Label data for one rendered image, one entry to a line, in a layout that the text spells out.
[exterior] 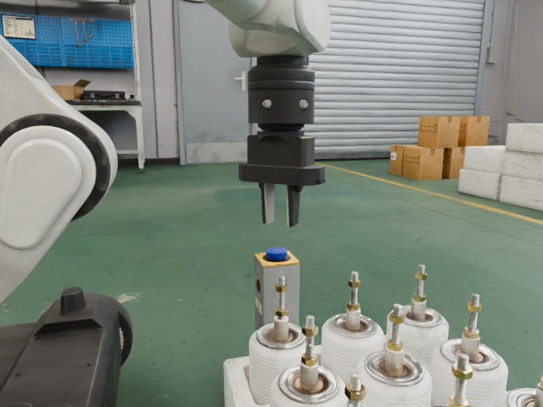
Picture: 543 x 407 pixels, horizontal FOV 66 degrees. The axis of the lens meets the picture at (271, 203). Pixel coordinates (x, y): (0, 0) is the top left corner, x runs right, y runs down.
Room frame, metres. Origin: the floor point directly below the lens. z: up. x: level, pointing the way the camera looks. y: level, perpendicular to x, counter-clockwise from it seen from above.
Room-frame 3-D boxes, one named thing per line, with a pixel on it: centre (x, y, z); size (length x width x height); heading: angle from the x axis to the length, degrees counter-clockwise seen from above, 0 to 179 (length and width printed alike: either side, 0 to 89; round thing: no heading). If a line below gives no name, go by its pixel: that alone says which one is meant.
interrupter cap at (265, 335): (0.57, -0.01, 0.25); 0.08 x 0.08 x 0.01
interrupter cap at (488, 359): (0.52, -0.27, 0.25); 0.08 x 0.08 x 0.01
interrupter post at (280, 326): (0.57, -0.01, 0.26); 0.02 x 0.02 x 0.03
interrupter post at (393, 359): (0.49, -0.16, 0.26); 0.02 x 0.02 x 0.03
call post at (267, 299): (0.75, -0.01, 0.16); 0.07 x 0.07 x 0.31; 16
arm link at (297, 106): (0.57, -0.01, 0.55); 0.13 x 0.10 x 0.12; 65
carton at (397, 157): (4.40, -1.45, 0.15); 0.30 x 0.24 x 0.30; 105
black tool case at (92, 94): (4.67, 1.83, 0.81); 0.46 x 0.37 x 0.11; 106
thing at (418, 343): (0.63, -0.24, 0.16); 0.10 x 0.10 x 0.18
